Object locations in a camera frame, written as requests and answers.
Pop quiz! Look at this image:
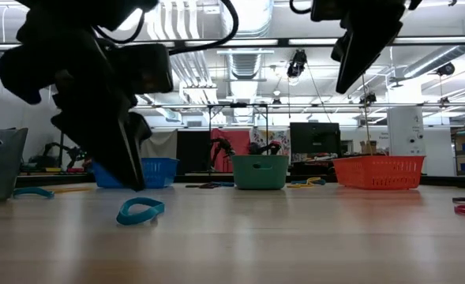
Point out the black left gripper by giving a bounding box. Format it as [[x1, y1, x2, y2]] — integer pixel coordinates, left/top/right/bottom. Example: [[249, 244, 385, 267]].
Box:
[[0, 30, 153, 192]]

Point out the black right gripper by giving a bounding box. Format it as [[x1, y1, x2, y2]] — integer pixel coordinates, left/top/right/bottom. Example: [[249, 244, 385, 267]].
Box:
[[331, 0, 421, 95]]

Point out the yellow rubber band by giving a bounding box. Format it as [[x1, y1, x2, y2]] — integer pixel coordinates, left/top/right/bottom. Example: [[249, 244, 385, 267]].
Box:
[[52, 187, 93, 194], [287, 177, 322, 189]]

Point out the blue grey rubber band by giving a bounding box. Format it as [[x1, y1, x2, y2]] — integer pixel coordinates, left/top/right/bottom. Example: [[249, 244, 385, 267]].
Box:
[[291, 177, 327, 186]]

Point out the green plastic basket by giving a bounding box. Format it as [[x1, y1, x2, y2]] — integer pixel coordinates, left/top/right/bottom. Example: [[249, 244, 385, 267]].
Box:
[[231, 154, 291, 191]]

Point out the grey cloth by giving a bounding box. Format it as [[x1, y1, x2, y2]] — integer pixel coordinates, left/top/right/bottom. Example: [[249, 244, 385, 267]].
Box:
[[141, 129, 178, 159]]

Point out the blue plastic basket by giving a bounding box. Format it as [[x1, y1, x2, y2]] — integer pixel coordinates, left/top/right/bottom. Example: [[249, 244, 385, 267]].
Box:
[[92, 157, 180, 189]]

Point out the black cloth panel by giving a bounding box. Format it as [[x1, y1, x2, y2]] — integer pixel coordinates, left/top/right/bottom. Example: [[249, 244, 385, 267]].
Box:
[[176, 129, 212, 174]]

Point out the black monitor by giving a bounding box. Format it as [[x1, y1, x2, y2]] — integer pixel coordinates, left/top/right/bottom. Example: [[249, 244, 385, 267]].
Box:
[[290, 121, 342, 157]]

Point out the white cabinet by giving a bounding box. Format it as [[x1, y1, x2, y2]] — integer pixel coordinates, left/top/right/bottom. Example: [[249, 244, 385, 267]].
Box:
[[387, 106, 427, 157]]

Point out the cardboard box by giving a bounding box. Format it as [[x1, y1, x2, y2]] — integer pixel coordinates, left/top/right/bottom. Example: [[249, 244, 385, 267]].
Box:
[[360, 140, 379, 155]]

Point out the floral cloth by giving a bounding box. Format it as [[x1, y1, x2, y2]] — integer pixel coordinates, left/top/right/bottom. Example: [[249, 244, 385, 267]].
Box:
[[249, 128, 291, 155]]

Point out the red cloth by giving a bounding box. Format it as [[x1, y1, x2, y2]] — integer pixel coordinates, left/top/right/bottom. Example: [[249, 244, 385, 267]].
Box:
[[211, 128, 253, 174]]

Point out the orange plastic basket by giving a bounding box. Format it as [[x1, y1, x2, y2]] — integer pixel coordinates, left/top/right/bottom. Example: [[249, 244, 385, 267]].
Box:
[[332, 155, 426, 191]]

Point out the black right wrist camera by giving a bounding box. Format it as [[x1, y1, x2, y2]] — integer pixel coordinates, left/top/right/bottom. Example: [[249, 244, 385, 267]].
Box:
[[309, 0, 346, 23]]

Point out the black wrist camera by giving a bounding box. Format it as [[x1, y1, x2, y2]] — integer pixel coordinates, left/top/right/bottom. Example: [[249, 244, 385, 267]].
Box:
[[309, 0, 346, 23], [119, 43, 174, 96]]

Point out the black hanging camera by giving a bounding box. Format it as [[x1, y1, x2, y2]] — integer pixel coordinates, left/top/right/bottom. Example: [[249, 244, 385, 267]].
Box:
[[286, 49, 309, 79], [435, 62, 456, 77]]

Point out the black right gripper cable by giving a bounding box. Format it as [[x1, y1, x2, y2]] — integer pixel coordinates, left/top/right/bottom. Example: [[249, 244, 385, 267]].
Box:
[[289, 0, 314, 15]]

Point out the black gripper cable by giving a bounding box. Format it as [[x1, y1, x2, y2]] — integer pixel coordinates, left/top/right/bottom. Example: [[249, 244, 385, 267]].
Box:
[[93, 0, 240, 56], [289, 0, 314, 15]]

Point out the tan hanging cord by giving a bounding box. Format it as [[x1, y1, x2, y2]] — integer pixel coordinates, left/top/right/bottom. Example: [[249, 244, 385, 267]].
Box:
[[361, 74, 372, 155]]

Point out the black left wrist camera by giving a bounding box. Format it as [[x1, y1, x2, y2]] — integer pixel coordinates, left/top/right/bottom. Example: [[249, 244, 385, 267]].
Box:
[[119, 43, 174, 96]]

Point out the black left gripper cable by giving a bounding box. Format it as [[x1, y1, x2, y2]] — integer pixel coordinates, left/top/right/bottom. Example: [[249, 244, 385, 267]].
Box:
[[93, 0, 240, 56]]

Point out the black background frame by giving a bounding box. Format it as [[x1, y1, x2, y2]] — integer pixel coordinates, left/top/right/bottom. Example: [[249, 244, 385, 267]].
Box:
[[208, 103, 269, 174]]

